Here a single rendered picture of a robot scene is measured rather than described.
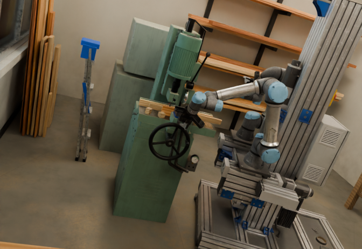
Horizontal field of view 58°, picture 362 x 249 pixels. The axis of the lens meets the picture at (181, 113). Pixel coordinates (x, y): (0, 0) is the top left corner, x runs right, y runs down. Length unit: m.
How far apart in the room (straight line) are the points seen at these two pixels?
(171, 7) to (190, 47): 2.46
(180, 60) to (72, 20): 2.61
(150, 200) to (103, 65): 2.60
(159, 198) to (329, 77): 1.56
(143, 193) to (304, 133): 1.30
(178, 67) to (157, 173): 0.83
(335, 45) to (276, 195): 1.07
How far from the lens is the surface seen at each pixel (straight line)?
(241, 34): 4.59
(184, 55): 2.37
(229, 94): 2.12
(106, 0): 4.71
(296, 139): 2.55
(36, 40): 3.44
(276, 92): 2.03
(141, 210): 2.79
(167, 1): 4.77
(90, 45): 3.04
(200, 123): 2.10
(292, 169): 2.64
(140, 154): 2.51
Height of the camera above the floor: 1.72
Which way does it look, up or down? 18 degrees down
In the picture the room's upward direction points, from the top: 18 degrees clockwise
